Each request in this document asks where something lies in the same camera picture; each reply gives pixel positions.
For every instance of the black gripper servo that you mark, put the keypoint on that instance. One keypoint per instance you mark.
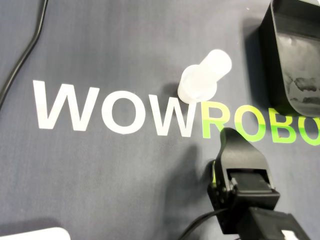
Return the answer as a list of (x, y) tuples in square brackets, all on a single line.
[(252, 190)]

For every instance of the white plastic cylinder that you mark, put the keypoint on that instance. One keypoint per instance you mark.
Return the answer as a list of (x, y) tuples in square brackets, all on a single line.
[(217, 62)]

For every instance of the translucent white plastic cup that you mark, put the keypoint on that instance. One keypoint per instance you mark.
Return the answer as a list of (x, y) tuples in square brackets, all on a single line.
[(186, 88)]

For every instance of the dark grey WOWROBO printed mat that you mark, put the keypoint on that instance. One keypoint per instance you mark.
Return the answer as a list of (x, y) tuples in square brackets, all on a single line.
[(100, 175)]

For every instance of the black 3D-printed tray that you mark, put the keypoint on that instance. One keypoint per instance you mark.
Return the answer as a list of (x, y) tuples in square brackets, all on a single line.
[(300, 50)]

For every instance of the white desk lamp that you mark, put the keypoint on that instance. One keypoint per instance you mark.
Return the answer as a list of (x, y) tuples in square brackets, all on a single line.
[(37, 235)]

